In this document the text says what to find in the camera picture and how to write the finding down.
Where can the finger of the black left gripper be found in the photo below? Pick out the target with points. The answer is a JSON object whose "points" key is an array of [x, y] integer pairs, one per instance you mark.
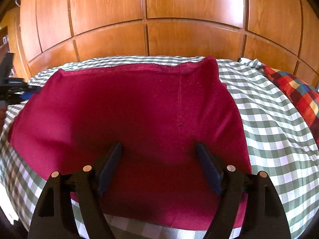
{"points": [[26, 96], [33, 89]]}

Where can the crimson red garment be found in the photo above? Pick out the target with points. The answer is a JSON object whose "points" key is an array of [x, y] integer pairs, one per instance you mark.
{"points": [[158, 113]]}

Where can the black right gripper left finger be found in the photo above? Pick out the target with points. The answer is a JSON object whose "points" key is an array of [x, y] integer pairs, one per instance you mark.
{"points": [[53, 216]]}

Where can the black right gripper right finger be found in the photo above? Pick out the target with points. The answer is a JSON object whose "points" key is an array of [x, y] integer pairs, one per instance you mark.
{"points": [[264, 215]]}

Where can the person's left hand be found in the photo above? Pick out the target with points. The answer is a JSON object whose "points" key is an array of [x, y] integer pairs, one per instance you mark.
{"points": [[3, 113]]}

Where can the multicolour plaid pillow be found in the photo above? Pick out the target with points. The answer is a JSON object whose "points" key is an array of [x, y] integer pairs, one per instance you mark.
{"points": [[301, 95]]}

